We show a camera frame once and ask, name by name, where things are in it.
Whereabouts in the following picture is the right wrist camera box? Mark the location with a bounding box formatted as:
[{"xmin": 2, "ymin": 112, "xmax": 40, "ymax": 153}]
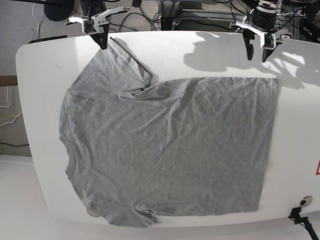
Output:
[{"xmin": 82, "ymin": 19, "xmax": 97, "ymax": 35}]

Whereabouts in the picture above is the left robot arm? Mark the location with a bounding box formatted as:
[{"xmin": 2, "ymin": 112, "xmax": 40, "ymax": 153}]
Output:
[{"xmin": 231, "ymin": 0, "xmax": 293, "ymax": 62}]

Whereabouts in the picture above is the white floor cable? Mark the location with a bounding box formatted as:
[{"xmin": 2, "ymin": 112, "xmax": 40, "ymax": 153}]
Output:
[{"xmin": 31, "ymin": 3, "xmax": 41, "ymax": 40}]

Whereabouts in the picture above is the round table grommet left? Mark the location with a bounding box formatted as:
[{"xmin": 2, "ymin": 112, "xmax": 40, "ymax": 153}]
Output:
[{"xmin": 86, "ymin": 208, "xmax": 100, "ymax": 218}]

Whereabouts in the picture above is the red warning sticker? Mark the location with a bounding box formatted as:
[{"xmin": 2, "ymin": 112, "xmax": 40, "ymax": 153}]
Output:
[{"xmin": 315, "ymin": 161, "xmax": 320, "ymax": 175}]

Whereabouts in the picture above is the dark round stand base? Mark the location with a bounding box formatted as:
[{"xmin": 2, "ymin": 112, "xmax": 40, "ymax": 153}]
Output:
[{"xmin": 44, "ymin": 0, "xmax": 75, "ymax": 22}]

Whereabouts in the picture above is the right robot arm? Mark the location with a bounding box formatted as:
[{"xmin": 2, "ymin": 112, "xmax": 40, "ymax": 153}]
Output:
[{"xmin": 64, "ymin": 0, "xmax": 128, "ymax": 50}]

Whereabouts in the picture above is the black flat floor device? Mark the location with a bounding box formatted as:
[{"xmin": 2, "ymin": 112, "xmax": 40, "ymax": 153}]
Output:
[{"xmin": 28, "ymin": 35, "xmax": 67, "ymax": 44}]

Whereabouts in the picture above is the black clamp with cable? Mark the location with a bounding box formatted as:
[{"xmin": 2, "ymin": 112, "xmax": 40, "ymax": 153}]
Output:
[{"xmin": 288, "ymin": 207, "xmax": 319, "ymax": 240}]

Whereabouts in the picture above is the round table grommet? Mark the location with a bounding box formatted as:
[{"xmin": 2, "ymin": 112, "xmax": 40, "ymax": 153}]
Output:
[
  {"xmin": 86, "ymin": 208, "xmax": 100, "ymax": 218},
  {"xmin": 299, "ymin": 195, "xmax": 313, "ymax": 208}
]

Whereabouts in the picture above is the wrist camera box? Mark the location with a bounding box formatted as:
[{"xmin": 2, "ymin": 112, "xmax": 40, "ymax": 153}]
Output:
[
  {"xmin": 263, "ymin": 33, "xmax": 276, "ymax": 49},
  {"xmin": 82, "ymin": 19, "xmax": 97, "ymax": 35}
]

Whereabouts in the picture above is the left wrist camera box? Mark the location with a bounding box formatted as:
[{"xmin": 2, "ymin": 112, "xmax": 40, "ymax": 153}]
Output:
[{"xmin": 263, "ymin": 33, "xmax": 276, "ymax": 49}]

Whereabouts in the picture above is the grey T-shirt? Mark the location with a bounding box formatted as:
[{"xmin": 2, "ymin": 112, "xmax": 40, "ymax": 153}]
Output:
[{"xmin": 59, "ymin": 38, "xmax": 278, "ymax": 228}]

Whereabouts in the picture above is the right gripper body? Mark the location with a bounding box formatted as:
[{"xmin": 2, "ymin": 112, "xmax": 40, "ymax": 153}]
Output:
[{"xmin": 64, "ymin": 6, "xmax": 129, "ymax": 34}]

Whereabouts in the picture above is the round table grommet right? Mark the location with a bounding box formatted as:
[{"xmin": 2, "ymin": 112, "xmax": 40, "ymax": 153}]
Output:
[{"xmin": 299, "ymin": 195, "xmax": 313, "ymax": 208}]

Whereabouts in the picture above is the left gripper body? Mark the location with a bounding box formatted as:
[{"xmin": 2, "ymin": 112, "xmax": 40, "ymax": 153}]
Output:
[{"xmin": 230, "ymin": 20, "xmax": 293, "ymax": 42}]

